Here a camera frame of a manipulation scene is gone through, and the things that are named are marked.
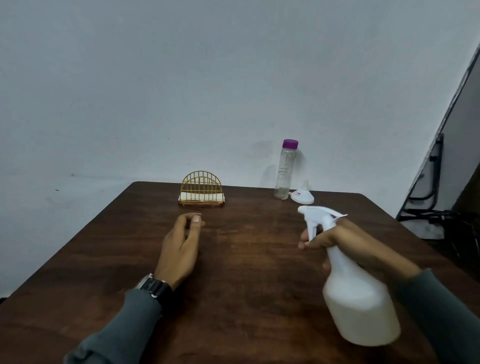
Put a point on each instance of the person's right forearm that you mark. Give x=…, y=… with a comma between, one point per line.
x=442, y=318

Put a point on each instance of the white trigger sprayer head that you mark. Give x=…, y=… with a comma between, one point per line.
x=320, y=219

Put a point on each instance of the person's left hand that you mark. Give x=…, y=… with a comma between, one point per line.
x=178, y=255

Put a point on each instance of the person's right hand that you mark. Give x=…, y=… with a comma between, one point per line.
x=360, y=247

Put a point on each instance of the dark wooden table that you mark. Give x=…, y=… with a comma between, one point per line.
x=255, y=281

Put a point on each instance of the person's left forearm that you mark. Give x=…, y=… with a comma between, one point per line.
x=120, y=333

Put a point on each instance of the white plastic spray bottle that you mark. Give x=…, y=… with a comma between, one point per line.
x=360, y=300

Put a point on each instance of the black folding chair frame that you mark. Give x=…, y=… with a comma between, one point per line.
x=431, y=168

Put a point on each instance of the clear glass bottle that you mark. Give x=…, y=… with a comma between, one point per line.
x=285, y=176

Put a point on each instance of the purple bottle cap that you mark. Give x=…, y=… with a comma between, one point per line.
x=290, y=144

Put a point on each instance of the white paper napkin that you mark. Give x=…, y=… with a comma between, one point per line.
x=201, y=197

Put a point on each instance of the white plastic funnel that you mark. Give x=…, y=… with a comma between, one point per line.
x=302, y=195

